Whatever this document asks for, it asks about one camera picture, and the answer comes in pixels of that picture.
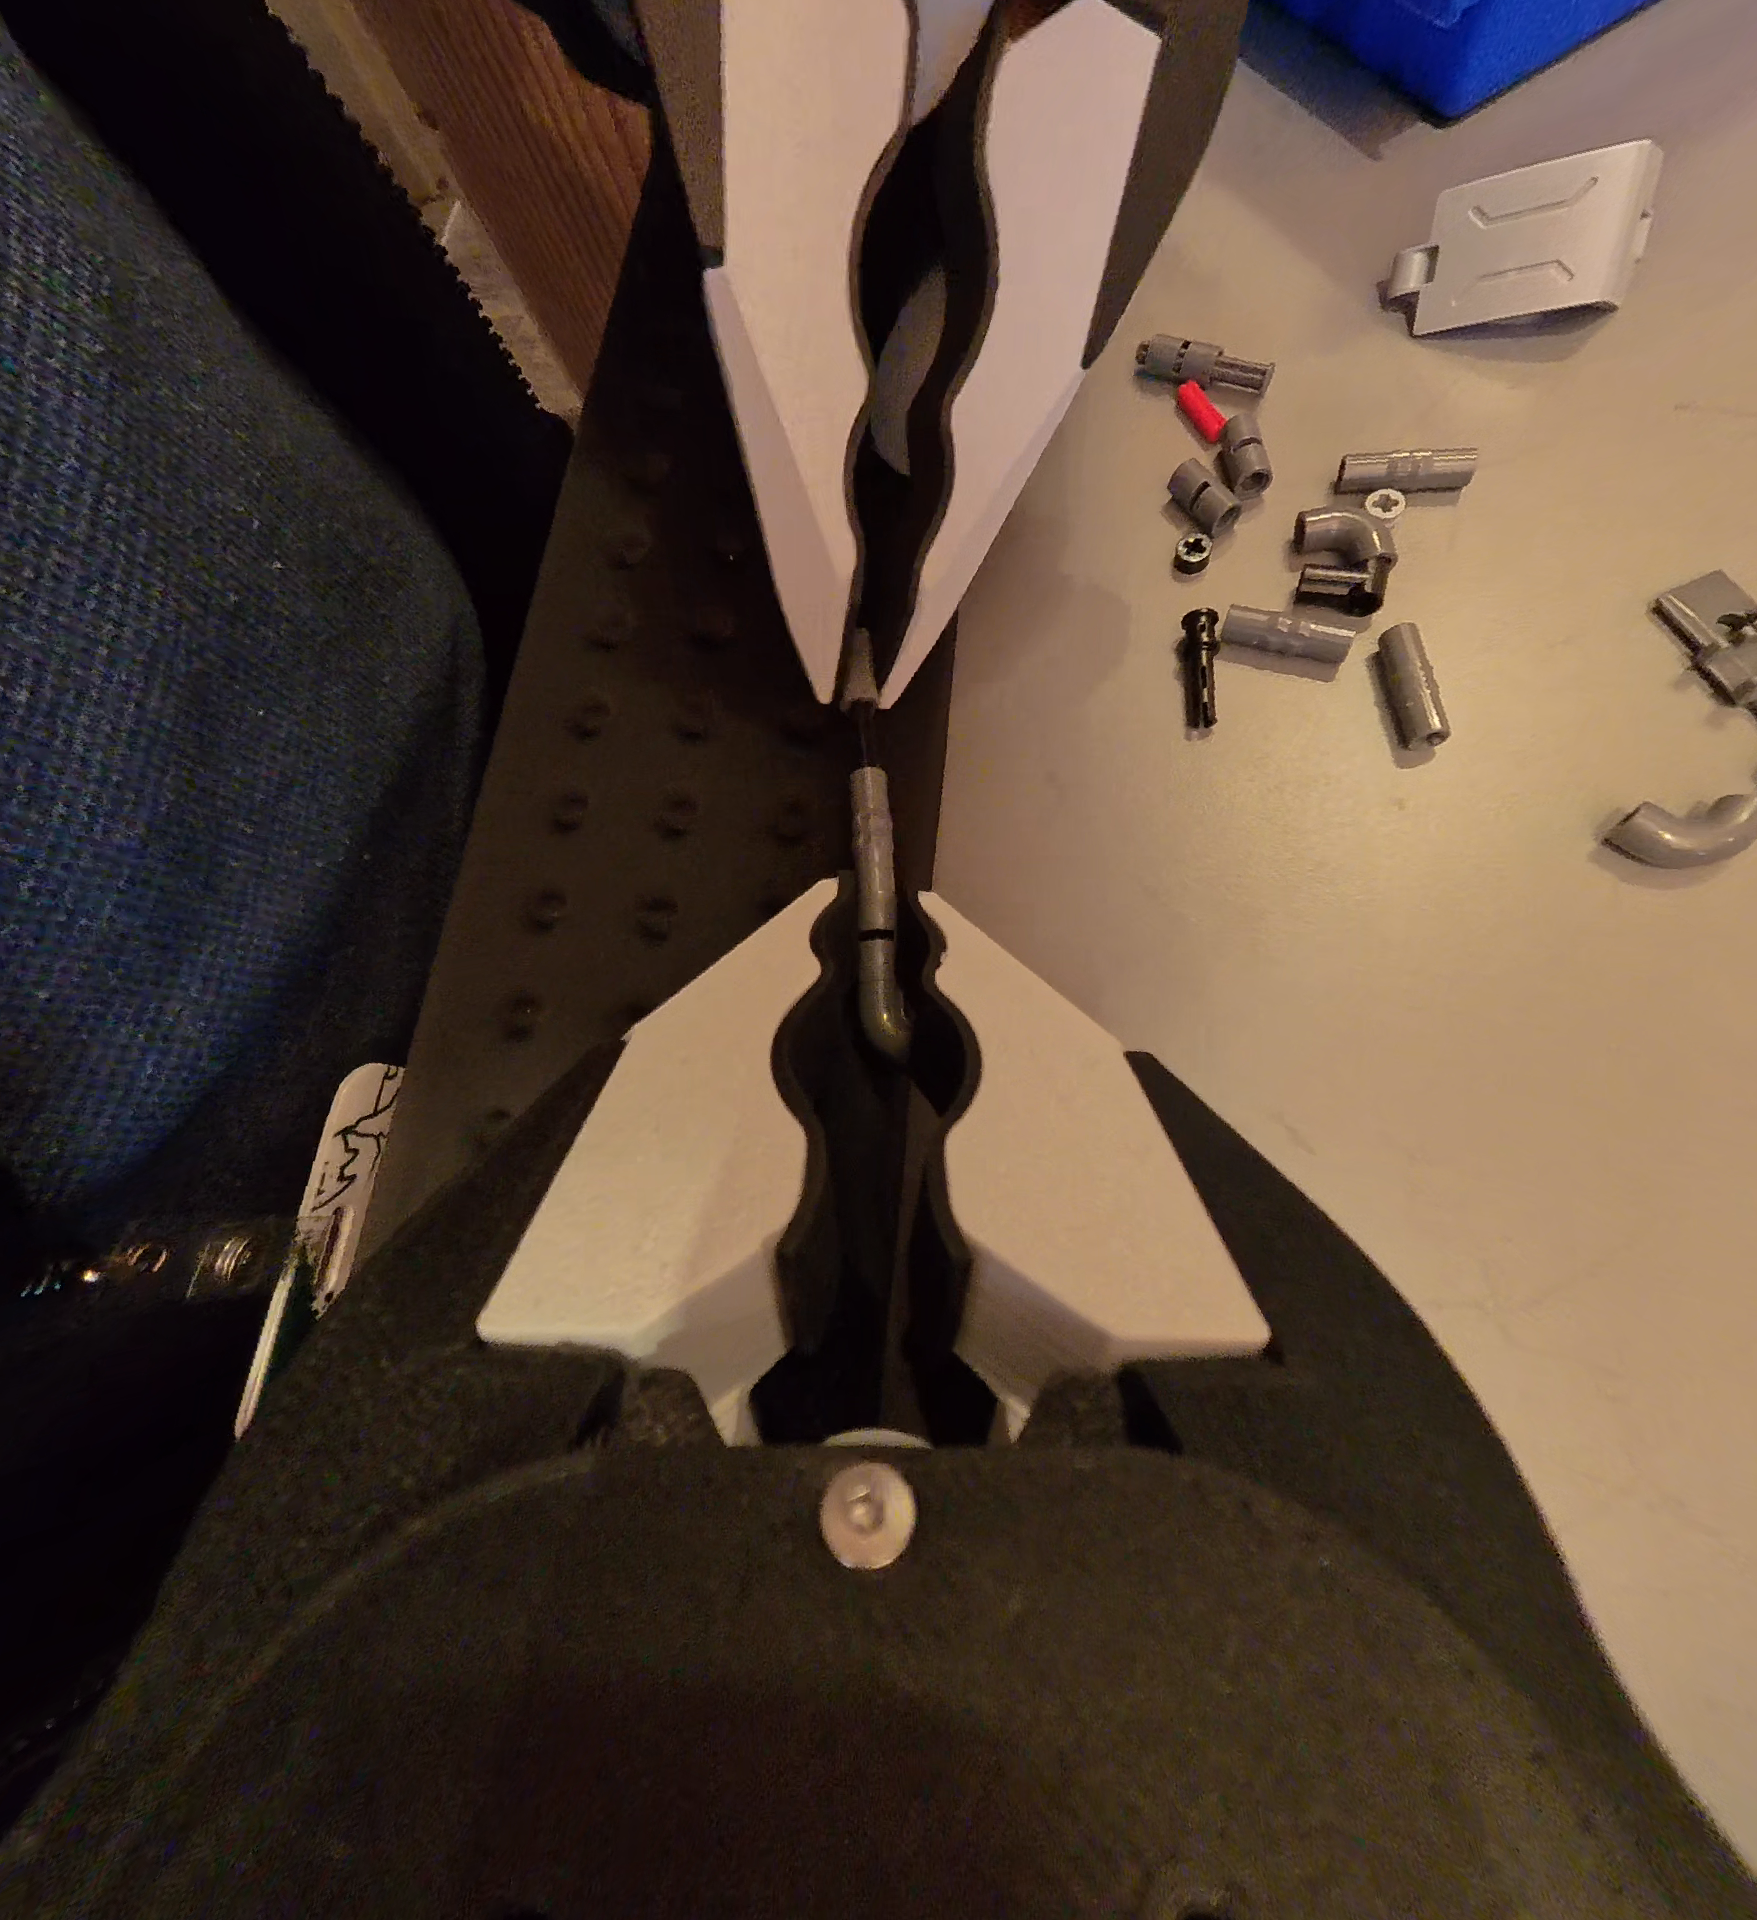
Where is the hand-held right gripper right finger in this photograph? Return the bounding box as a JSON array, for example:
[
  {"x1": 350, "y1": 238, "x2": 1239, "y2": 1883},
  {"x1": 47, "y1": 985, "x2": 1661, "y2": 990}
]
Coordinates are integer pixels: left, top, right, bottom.
[{"x1": 884, "y1": 875, "x2": 1270, "y2": 1447}]

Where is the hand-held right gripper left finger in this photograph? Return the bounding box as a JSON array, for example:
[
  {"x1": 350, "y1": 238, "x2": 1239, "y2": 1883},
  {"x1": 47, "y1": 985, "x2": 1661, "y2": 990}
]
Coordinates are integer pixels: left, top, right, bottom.
[{"x1": 480, "y1": 875, "x2": 875, "y2": 1447}]

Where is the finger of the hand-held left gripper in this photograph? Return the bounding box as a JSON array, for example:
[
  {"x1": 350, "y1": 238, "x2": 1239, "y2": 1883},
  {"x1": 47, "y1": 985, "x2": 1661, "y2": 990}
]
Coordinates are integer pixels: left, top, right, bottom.
[
  {"x1": 633, "y1": 0, "x2": 954, "y2": 710},
  {"x1": 872, "y1": 0, "x2": 1164, "y2": 710}
]

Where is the red grey pin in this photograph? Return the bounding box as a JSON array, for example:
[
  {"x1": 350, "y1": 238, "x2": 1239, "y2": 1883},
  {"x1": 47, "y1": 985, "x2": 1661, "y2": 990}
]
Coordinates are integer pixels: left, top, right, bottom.
[{"x1": 1173, "y1": 377, "x2": 1276, "y2": 498}]

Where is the blue plastic bin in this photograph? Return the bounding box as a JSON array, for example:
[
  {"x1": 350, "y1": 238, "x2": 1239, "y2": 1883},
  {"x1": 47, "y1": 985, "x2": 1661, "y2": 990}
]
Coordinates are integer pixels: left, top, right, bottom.
[{"x1": 1269, "y1": 0, "x2": 1661, "y2": 122}]

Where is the cluster of small grey connectors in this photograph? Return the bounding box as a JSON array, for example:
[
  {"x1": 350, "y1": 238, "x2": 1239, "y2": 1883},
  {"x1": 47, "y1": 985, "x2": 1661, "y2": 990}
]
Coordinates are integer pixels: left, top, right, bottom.
[{"x1": 1134, "y1": 329, "x2": 1480, "y2": 752}]

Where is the dark grey axle pin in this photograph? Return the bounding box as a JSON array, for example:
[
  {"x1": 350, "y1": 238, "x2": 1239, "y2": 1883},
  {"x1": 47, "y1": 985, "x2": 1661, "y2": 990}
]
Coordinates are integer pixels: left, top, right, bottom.
[{"x1": 842, "y1": 706, "x2": 904, "y2": 938}]

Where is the grey elbow connector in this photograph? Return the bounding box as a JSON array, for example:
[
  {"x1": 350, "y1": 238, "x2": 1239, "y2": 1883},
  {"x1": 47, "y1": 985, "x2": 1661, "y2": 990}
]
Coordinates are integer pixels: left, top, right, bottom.
[{"x1": 1599, "y1": 785, "x2": 1757, "y2": 875}]

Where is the white printed cloth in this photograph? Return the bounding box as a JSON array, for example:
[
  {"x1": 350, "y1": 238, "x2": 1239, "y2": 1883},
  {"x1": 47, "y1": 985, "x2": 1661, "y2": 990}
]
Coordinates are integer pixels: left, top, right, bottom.
[{"x1": 294, "y1": 1055, "x2": 418, "y2": 1297}]

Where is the wooden shelf unit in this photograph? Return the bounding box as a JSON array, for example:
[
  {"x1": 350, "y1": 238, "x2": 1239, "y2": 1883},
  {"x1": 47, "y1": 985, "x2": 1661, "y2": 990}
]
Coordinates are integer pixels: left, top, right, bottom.
[{"x1": 338, "y1": 0, "x2": 655, "y2": 392}]

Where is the light grey ribbed panel piece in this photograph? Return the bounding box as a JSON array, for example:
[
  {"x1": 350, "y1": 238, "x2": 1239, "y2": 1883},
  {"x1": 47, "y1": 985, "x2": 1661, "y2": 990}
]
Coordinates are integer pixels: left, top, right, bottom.
[{"x1": 1380, "y1": 135, "x2": 1667, "y2": 338}]

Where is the black perforated pad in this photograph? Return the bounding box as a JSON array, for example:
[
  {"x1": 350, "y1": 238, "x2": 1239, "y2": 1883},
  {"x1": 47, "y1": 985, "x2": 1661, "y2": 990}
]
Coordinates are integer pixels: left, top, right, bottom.
[{"x1": 368, "y1": 180, "x2": 954, "y2": 1201}]

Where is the dark grey connector plate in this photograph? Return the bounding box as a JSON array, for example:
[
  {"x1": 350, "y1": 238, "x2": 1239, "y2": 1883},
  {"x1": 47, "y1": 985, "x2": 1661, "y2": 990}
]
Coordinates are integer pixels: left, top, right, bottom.
[{"x1": 1652, "y1": 569, "x2": 1757, "y2": 752}]

